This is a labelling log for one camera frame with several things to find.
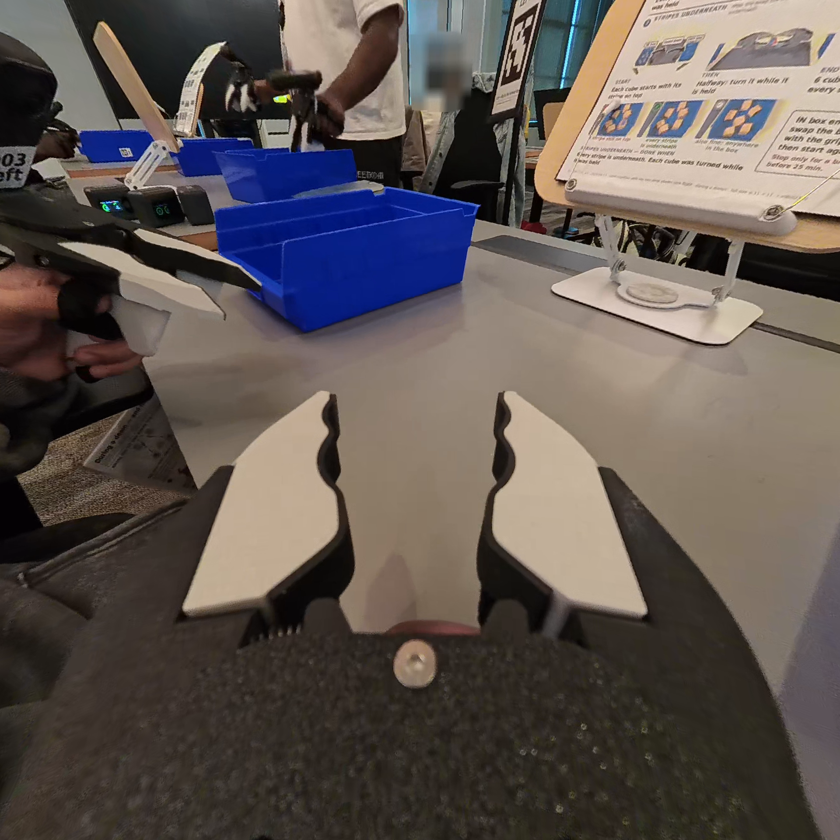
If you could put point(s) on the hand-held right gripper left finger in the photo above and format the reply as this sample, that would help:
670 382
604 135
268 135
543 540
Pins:
275 525

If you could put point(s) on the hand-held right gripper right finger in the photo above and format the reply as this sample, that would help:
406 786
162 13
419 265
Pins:
564 525

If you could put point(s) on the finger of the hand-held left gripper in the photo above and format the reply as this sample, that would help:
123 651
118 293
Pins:
190 257
151 282

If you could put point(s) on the person's left hand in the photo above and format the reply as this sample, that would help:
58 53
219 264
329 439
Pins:
33 321

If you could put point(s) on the black battery charger box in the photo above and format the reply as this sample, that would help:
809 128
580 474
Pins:
197 205
154 208
108 203

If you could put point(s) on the black office chair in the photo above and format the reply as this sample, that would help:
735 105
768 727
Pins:
105 400
472 164

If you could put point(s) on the printed paper sheet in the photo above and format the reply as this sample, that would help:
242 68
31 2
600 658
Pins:
197 82
144 453

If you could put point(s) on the silver metal plate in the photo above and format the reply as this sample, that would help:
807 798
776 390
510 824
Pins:
341 190

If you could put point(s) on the black cabinet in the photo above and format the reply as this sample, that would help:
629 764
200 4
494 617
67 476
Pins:
164 39

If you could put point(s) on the grey hooded sweatshirt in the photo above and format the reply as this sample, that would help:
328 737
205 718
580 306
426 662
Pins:
65 623

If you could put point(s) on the white document stand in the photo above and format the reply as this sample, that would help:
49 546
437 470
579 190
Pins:
689 315

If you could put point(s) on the tan jacket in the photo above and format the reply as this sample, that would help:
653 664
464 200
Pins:
413 148

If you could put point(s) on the denim jacket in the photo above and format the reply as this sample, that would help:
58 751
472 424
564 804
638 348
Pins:
510 170

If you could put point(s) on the black-framed marker sign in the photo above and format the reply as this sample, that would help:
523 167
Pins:
522 46

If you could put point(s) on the printed instruction sheet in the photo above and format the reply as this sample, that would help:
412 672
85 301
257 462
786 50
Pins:
709 118

